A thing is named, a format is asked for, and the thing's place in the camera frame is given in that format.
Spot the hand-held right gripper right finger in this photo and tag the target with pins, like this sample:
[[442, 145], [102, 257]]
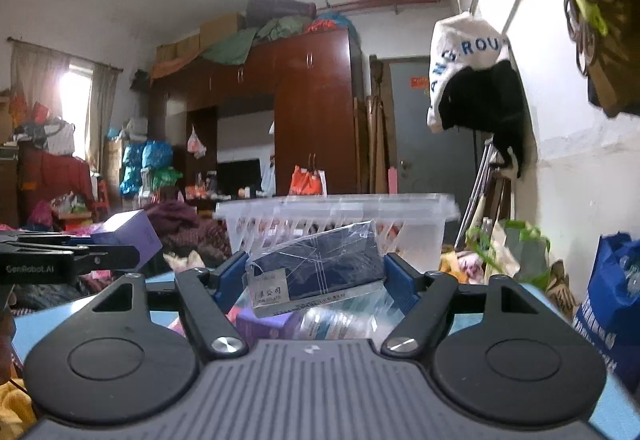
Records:
[[400, 275]]

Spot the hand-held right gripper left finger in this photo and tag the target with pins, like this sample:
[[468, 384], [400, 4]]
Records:
[[232, 272]]

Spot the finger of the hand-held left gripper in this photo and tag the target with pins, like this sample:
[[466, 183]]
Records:
[[110, 257], [50, 241]]

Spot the small purple box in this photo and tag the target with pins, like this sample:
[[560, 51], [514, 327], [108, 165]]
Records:
[[130, 230]]

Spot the dark blue clear-wrapped packet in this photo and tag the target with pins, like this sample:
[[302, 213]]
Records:
[[320, 260]]

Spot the white plastic basket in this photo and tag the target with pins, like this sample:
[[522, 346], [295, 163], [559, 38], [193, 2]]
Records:
[[350, 207]]

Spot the yellow floral blanket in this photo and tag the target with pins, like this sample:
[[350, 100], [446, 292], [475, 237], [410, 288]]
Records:
[[460, 265]]

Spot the red cloth covered furniture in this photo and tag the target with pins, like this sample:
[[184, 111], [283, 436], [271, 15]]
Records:
[[55, 180]]

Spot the large purple wrapped box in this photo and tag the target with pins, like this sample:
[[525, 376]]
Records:
[[265, 327]]

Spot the maroon clothes pile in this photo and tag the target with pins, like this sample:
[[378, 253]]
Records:
[[175, 220]]

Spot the blue white wrapped box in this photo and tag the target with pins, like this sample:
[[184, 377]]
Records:
[[325, 322]]

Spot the blue patterned plastic bag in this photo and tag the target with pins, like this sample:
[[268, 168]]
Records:
[[131, 169], [155, 154]]

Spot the pink paper roll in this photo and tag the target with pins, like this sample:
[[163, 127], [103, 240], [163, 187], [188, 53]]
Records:
[[392, 180]]

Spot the stacked cardboard boxes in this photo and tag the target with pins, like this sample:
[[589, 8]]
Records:
[[114, 159]]

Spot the black monitor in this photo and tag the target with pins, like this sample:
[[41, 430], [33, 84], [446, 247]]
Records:
[[237, 174]]

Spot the clear water bottle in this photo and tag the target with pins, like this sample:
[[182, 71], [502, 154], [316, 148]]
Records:
[[487, 230]]

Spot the green plastic bag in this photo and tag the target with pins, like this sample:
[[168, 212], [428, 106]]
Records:
[[167, 177]]

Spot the grey white tote bag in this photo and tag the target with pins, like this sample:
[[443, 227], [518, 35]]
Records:
[[60, 137]]

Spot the orange plastic bag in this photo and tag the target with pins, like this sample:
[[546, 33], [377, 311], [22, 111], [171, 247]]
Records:
[[307, 182]]

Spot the metal crutches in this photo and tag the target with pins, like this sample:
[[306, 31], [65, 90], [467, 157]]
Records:
[[477, 185]]

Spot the green white tote bag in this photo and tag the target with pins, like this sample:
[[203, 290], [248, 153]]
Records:
[[520, 250]]

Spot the dark wooden folding chair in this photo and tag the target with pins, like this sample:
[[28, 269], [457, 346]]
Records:
[[500, 200]]

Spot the white stuffed bag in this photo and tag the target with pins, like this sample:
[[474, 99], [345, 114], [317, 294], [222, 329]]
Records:
[[135, 129]]

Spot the leaning wooden boards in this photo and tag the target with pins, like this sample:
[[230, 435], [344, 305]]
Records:
[[375, 144]]

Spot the pink white plastic bag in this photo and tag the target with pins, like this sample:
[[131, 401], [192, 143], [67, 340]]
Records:
[[196, 144]]

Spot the beige curtain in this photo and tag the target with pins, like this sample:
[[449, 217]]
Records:
[[35, 74], [102, 114]]

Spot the bright window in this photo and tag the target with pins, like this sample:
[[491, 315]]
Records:
[[75, 104]]

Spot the grey door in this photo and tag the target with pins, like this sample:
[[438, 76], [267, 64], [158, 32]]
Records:
[[410, 129]]

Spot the brown paper bag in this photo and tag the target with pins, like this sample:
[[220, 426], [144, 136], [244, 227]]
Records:
[[557, 280]]

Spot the brown wooden wardrobe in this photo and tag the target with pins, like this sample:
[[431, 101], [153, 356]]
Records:
[[310, 119]]

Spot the white black hanging jacket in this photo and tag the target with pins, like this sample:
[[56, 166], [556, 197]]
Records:
[[480, 99]]

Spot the red door sign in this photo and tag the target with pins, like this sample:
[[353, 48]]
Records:
[[419, 82]]

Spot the blue tote bag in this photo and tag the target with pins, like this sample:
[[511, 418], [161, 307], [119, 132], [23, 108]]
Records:
[[610, 310]]

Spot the row of cardboard boxes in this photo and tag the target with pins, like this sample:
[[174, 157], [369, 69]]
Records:
[[175, 48]]

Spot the green cloth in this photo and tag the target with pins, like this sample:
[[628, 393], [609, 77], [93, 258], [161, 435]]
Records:
[[230, 47]]

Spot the green label water bottle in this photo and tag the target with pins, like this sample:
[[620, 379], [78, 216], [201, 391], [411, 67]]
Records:
[[630, 270]]

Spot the large cardboard box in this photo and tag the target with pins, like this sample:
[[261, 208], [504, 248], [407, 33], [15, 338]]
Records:
[[220, 27]]

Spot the red blue cloth bundle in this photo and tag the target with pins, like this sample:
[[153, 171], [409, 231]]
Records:
[[332, 23]]

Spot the dark rolled bedding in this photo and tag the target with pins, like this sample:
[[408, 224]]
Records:
[[275, 9]]

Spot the olive hanging bag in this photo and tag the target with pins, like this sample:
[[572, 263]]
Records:
[[620, 84]]

